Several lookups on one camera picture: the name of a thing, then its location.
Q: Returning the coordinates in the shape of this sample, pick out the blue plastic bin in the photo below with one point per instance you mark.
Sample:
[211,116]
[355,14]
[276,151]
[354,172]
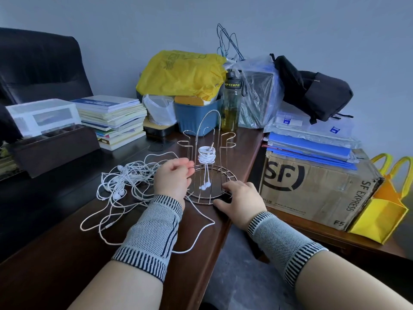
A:
[193,119]

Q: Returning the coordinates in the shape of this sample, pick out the grey striped knitted wrist brace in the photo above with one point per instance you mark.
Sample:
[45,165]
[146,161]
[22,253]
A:
[150,235]
[284,243]

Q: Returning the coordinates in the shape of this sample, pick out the stack of books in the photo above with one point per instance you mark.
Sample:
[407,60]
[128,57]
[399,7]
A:
[113,119]

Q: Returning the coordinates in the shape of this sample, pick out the person's left forearm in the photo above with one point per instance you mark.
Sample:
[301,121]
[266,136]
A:
[122,287]

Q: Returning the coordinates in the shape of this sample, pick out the clear plastic bag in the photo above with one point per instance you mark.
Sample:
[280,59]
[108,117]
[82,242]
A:
[276,93]

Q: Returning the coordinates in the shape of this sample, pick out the black box with wooden lid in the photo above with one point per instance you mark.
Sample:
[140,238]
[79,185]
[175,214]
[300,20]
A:
[158,129]

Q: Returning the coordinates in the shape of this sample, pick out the dark water bottle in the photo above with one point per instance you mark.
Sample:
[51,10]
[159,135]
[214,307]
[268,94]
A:
[231,106]

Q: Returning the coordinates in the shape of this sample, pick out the yellow felt tote bag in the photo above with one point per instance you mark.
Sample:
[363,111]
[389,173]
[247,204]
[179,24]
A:
[377,216]

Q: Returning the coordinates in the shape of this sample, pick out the person's left hand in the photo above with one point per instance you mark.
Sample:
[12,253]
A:
[169,179]

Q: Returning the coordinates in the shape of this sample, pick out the stack of blue folders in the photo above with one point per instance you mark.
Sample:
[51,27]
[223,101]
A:
[309,148]

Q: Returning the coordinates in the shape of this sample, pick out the coiled white earphones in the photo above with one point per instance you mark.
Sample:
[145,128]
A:
[206,154]

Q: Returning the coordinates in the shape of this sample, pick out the white plastic drawer box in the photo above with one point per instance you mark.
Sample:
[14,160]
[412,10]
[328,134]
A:
[42,116]

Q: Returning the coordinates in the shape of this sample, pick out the white plastic bag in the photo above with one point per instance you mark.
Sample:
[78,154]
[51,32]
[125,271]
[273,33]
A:
[159,109]

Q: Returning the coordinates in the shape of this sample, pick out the black backpack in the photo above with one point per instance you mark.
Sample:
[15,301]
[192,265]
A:
[316,91]

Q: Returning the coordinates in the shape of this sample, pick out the person's right forearm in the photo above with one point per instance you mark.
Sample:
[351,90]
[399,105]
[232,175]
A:
[342,280]

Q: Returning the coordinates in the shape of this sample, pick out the tangled white earphones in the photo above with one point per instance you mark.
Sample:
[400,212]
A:
[120,187]

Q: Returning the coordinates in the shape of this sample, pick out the person's right thumb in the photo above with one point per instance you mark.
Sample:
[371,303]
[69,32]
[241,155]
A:
[222,205]

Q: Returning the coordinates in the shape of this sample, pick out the black cube box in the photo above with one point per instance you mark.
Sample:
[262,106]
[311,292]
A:
[259,96]

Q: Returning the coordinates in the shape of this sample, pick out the person's left fingers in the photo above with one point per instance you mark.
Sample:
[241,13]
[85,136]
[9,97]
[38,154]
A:
[186,164]

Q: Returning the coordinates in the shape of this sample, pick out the clear document pouches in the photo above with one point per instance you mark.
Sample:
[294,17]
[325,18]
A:
[309,125]

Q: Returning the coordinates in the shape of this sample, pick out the black leather chair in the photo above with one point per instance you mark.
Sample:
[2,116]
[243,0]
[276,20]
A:
[38,64]

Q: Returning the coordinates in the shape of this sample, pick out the dark brown organizer tray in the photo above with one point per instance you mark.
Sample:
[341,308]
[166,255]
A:
[55,151]

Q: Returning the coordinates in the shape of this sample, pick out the yellow plastic bag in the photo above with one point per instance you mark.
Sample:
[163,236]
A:
[180,74]

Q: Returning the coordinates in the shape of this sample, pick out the person's right hand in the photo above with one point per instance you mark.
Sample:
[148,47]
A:
[245,203]

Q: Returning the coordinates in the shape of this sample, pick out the brown cardboard box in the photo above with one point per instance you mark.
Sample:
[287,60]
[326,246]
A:
[319,193]

